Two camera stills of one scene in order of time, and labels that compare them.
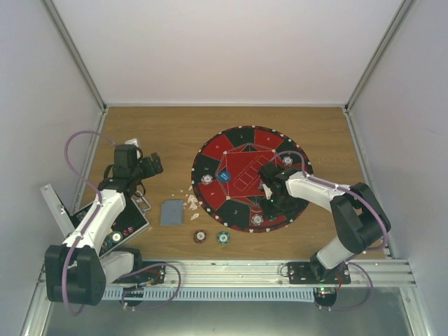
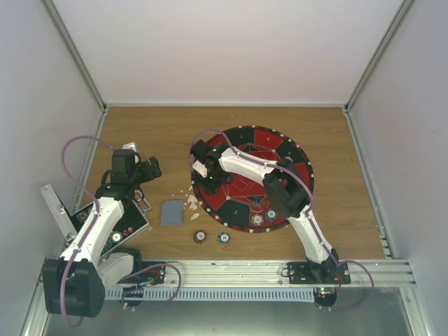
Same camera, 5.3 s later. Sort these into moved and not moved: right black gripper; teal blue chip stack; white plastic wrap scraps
Moved: right black gripper
Not moved: white plastic wrap scraps; teal blue chip stack
